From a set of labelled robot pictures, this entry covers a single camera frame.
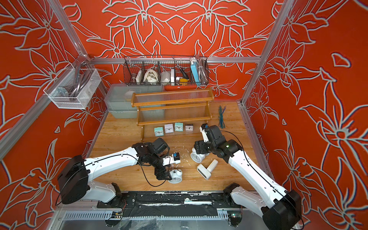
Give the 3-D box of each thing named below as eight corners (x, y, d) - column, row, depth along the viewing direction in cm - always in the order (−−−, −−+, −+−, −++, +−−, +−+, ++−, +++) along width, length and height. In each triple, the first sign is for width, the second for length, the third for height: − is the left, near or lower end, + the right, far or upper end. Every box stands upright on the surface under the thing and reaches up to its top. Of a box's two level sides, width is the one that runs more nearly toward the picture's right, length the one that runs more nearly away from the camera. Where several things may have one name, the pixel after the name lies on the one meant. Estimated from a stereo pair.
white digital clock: (207, 181, 80) (208, 179, 77) (196, 169, 85) (196, 166, 82) (211, 177, 82) (212, 175, 78) (200, 165, 87) (201, 162, 83)
